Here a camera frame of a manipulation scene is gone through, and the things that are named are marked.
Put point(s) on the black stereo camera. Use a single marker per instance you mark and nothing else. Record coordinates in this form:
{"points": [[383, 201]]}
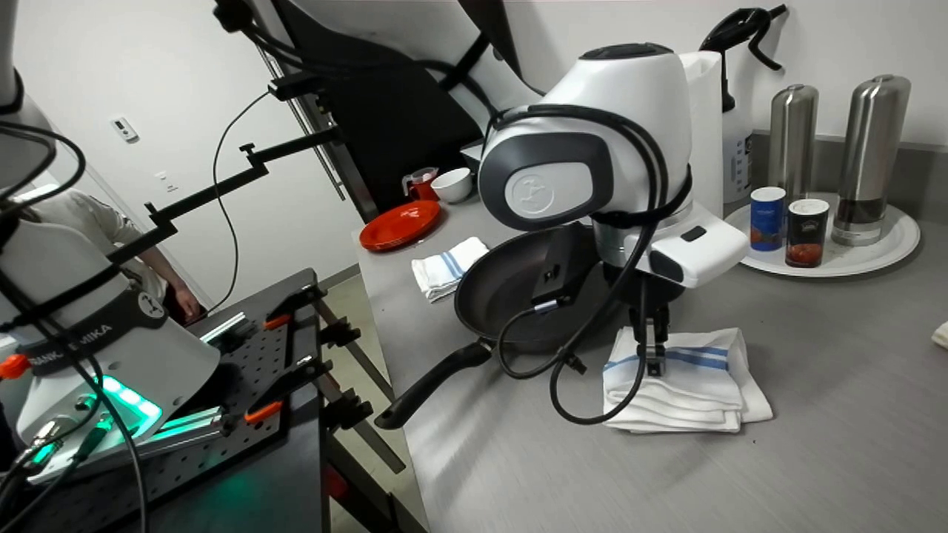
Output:
{"points": [[305, 84]]}

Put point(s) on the round white tray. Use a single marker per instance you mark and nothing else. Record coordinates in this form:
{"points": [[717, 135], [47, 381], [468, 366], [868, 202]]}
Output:
{"points": [[860, 260]]}

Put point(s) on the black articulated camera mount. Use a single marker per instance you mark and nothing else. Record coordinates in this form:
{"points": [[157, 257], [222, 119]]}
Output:
{"points": [[195, 202]]}

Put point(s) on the small white cup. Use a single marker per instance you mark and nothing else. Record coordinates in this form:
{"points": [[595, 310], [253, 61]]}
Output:
{"points": [[455, 184]]}

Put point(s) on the red and white mug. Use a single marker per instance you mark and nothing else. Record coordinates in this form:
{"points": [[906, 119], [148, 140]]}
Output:
{"points": [[418, 184]]}

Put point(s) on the blue label spice jar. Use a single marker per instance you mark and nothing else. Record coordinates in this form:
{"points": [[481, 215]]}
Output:
{"points": [[767, 223]]}

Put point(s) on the tall stainless steel grinder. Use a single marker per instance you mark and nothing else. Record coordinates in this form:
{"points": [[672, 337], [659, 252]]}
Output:
{"points": [[874, 149]]}

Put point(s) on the small white wall switch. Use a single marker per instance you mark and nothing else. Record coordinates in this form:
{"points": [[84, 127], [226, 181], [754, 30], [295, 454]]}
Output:
{"points": [[124, 130]]}

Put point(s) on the black nonstick frying pan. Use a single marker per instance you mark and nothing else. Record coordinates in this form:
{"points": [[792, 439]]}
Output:
{"points": [[493, 285]]}

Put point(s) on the person in patterned shirt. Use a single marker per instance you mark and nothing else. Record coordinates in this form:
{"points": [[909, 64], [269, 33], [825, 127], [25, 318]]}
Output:
{"points": [[99, 221]]}

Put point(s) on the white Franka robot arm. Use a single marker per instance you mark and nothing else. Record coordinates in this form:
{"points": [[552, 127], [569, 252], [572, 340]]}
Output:
{"points": [[610, 98]]}

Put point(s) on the black tall door panel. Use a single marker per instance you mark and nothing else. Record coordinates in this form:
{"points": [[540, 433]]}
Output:
{"points": [[395, 149]]}

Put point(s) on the red bowl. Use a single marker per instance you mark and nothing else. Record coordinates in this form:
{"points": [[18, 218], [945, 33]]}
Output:
{"points": [[401, 227]]}

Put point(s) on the white paper towel roll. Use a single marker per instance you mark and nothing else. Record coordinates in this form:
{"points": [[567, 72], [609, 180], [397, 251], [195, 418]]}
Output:
{"points": [[705, 130]]}

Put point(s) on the red label spice jar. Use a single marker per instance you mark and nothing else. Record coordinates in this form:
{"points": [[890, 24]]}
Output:
{"points": [[806, 238]]}

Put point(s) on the white blue-striped towel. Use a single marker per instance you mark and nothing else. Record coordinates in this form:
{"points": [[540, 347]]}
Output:
{"points": [[446, 273], [705, 396]]}

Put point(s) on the short stainless steel grinder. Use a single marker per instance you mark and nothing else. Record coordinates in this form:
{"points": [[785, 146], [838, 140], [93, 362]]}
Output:
{"points": [[795, 138]]}

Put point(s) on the black clamp knob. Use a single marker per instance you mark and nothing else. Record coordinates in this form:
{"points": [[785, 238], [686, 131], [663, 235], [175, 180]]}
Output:
{"points": [[346, 411], [338, 334]]}

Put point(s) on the black perforated robot table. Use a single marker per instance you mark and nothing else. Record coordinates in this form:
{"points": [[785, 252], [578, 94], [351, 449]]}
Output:
{"points": [[269, 381]]}

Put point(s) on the spray bottle with black trigger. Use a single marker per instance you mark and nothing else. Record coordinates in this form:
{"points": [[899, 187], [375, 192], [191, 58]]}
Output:
{"points": [[737, 164]]}

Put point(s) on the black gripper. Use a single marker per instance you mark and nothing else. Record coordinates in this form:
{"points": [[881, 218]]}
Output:
{"points": [[653, 307]]}

